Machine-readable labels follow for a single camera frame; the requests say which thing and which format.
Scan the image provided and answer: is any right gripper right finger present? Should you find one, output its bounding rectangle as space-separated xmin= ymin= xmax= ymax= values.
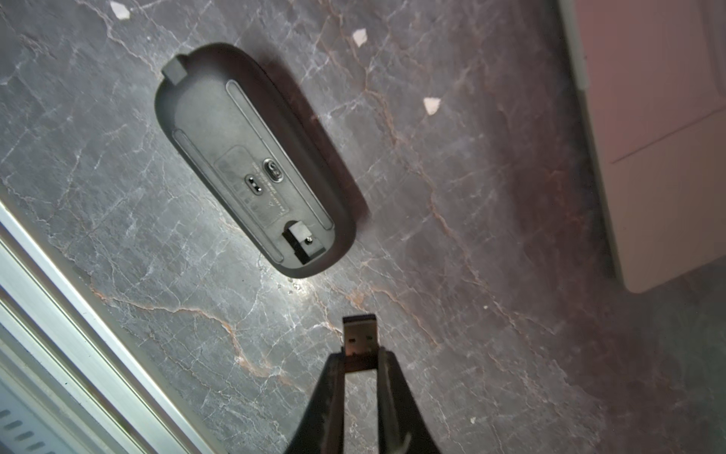
xmin=376 ymin=347 xmax=441 ymax=454

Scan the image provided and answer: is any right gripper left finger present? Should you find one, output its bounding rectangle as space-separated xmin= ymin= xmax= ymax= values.
xmin=285 ymin=352 xmax=345 ymax=454

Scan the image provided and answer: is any black usb mouse receiver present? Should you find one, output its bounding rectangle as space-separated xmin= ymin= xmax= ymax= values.
xmin=342 ymin=314 xmax=379 ymax=373

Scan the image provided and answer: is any black wireless mouse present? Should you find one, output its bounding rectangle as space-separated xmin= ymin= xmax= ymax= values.
xmin=154 ymin=43 xmax=357 ymax=279

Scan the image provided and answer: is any silver laptop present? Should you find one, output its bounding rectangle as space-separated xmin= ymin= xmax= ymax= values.
xmin=559 ymin=1 xmax=725 ymax=293

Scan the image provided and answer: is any aluminium front rail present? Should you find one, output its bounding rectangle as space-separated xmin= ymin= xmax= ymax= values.
xmin=1 ymin=202 xmax=223 ymax=453

